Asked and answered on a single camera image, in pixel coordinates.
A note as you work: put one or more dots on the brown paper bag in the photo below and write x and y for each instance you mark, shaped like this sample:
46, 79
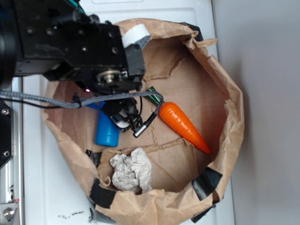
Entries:
185, 182

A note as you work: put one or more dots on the crumpled white paper towel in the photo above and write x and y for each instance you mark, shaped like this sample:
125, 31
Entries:
132, 173

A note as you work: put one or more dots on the silver metal rail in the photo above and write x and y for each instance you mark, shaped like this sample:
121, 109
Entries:
11, 176

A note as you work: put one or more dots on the black metal bracket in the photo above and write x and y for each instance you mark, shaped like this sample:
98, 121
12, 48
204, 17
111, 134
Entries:
6, 131

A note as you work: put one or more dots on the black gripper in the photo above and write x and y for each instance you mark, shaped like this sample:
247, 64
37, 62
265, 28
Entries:
122, 112

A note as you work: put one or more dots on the white plastic tray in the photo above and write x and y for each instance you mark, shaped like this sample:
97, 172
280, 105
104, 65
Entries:
51, 194

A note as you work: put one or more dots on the blue plastic bottle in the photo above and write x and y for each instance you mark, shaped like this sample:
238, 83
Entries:
107, 134

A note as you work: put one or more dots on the orange toy carrot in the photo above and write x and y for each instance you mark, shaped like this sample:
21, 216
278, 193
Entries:
179, 122

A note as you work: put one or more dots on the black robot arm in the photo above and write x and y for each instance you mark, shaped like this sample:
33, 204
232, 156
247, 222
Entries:
57, 39

